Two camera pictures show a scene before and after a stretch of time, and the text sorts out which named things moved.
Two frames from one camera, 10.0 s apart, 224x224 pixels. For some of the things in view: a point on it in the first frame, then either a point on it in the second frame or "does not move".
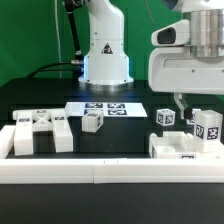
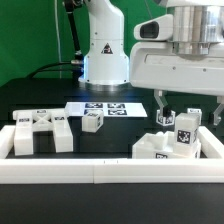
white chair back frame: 26,122 does not move
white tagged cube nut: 165,116 does not move
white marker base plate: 110,109 does not move
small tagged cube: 208,126 -> 185,133
